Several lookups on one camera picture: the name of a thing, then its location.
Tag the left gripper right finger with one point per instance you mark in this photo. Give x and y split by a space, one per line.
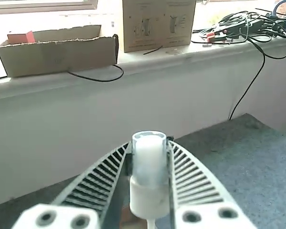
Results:
195 181

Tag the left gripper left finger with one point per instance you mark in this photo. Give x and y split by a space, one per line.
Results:
95 181

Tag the white spray top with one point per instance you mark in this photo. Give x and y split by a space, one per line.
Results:
148 174

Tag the low open cardboard box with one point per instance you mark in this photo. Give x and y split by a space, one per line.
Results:
57 56

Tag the upright printed cardboard box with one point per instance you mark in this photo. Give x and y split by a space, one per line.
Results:
158 25

